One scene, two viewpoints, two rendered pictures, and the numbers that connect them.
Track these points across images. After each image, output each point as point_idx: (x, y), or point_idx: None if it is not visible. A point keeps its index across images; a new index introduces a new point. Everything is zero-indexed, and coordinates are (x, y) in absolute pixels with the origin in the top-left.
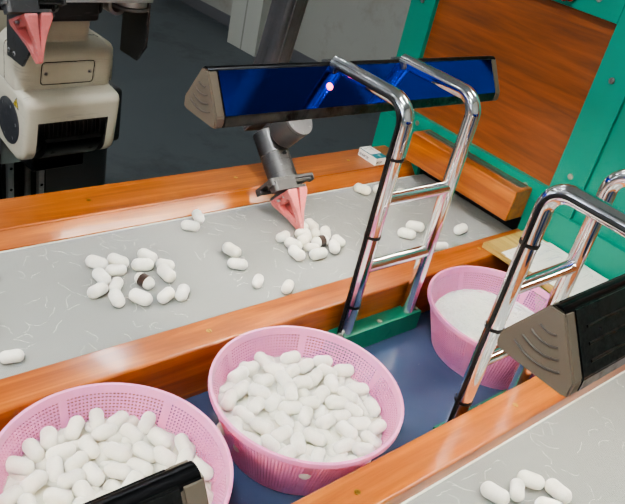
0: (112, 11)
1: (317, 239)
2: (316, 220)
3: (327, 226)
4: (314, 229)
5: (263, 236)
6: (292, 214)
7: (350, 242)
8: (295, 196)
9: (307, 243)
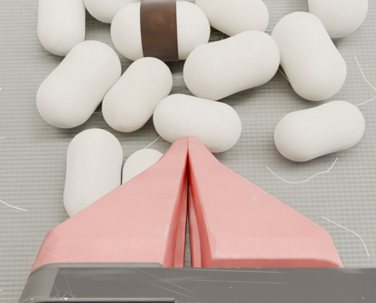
0: None
1: (193, 7)
2: (1, 247)
3: (47, 89)
4: (133, 101)
5: None
6: (183, 249)
7: None
8: (236, 206)
9: (257, 9)
